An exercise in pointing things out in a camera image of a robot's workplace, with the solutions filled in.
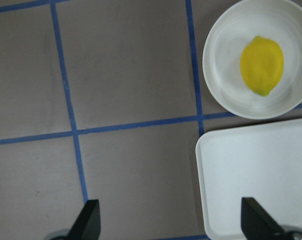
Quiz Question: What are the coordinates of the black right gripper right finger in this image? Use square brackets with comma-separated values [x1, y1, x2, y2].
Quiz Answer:
[241, 197, 285, 240]

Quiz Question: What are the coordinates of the yellow lemon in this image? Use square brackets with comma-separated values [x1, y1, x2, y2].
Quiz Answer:
[240, 36, 284, 97]

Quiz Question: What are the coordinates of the white round plate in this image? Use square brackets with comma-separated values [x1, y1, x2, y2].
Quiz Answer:
[202, 0, 302, 120]

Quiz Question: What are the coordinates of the white rectangular tray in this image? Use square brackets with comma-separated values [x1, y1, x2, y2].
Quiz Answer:
[195, 118, 302, 240]

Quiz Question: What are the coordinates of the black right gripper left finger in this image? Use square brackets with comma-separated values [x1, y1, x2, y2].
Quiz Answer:
[68, 199, 101, 240]

